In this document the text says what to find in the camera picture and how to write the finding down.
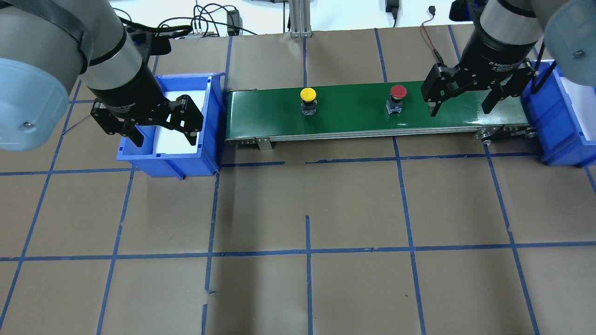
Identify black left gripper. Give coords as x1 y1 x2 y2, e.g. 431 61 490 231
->
91 94 204 147

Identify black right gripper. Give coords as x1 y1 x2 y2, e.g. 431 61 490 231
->
420 60 536 117

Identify red push button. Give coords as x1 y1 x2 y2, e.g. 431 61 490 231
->
386 84 408 115

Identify yellow push button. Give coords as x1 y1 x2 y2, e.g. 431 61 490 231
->
300 87 317 116

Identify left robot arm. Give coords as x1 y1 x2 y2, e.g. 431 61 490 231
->
0 0 204 151

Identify white foam pad left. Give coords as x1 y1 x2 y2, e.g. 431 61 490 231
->
154 90 208 155

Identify white foam pad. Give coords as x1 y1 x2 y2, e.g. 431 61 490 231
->
154 90 208 155
561 77 596 141

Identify blue left plastic bin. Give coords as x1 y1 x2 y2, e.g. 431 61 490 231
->
116 73 225 180

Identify blue plastic bin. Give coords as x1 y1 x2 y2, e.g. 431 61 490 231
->
116 73 225 180
522 67 596 168

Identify green conveyor belt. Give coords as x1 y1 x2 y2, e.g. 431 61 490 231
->
225 82 538 150

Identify blue right plastic bin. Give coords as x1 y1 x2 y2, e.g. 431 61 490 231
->
522 67 596 168

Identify white foam pad right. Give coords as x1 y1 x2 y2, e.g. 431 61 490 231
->
561 77 596 141

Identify red black wire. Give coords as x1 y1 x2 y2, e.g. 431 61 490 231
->
420 7 443 66

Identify aluminium frame post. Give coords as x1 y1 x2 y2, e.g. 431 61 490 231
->
288 0 313 38

